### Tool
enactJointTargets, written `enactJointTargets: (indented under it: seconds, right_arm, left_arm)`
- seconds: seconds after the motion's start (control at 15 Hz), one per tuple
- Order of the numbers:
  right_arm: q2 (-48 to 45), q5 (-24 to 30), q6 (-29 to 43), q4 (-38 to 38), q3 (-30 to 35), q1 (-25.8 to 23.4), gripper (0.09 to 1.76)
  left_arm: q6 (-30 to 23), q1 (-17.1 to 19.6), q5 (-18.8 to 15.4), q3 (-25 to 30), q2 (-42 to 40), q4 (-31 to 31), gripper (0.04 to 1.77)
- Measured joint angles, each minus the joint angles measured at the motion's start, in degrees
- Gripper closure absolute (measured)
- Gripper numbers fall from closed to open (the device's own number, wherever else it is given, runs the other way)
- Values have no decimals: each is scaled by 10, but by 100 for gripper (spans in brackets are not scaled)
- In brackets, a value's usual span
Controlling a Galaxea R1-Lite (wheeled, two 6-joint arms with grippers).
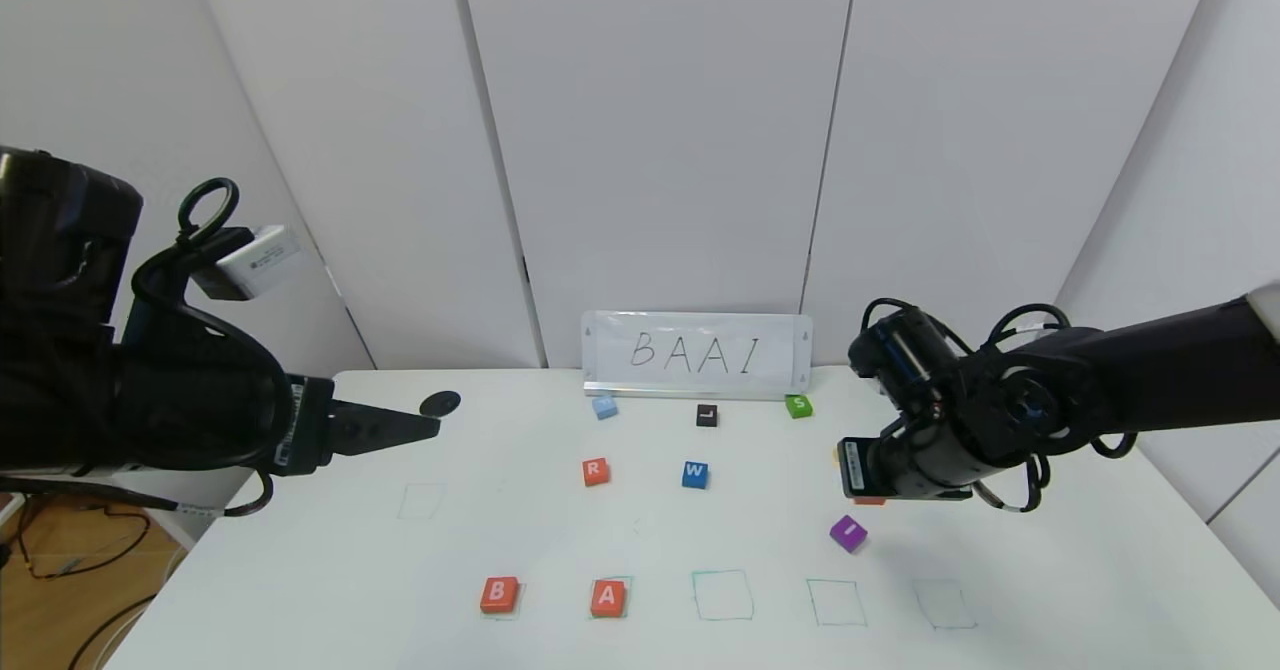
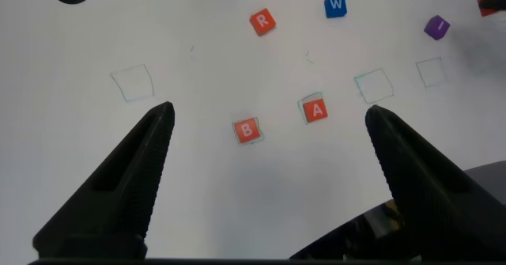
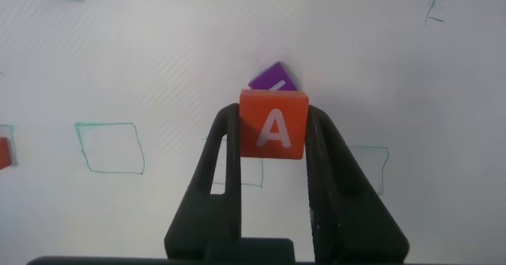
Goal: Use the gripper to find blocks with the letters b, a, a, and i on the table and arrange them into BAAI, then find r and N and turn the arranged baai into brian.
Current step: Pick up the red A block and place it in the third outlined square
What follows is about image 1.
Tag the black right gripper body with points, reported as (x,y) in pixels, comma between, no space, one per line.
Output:
(857,467)

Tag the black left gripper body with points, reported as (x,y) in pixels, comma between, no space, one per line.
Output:
(305,426)

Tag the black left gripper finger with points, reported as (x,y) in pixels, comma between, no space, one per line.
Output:
(380,427)

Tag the orange A letter block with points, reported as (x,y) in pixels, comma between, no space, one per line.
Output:
(608,597)
(868,501)

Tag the orange B letter block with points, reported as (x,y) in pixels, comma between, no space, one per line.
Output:
(499,594)

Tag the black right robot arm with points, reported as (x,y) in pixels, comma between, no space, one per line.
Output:
(1100,380)

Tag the white BAAI sign board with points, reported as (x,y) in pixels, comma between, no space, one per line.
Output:
(700,350)

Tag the purple I letter block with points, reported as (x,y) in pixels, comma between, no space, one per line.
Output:
(849,533)

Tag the black round table grommet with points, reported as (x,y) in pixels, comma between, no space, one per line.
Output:
(442,402)

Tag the green S letter block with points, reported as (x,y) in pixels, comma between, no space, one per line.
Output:
(799,405)

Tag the black L letter block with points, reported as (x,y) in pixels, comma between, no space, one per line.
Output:
(707,415)

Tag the blue W letter block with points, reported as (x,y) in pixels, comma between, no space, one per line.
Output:
(695,474)

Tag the orange R letter block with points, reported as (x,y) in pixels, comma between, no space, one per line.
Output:
(596,471)

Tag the light blue letter block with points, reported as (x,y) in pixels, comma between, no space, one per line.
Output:
(604,407)

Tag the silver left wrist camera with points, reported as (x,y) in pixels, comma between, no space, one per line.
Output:
(255,262)

